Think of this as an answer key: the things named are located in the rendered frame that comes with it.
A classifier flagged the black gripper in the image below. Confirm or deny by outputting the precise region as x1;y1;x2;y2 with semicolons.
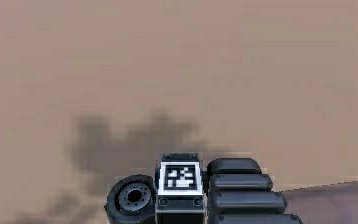
104;174;158;224

